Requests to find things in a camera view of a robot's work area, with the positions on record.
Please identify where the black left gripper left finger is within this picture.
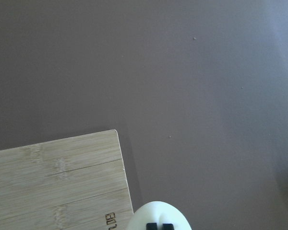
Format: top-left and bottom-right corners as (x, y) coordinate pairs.
(146, 223), (157, 230)

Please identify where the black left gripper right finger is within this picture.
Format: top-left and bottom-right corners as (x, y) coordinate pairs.
(162, 223), (173, 230)

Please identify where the white steamed bun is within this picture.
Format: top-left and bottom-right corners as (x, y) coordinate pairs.
(126, 201), (192, 230)

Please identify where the bamboo cutting board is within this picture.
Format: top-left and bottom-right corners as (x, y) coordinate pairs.
(0, 130), (133, 230)

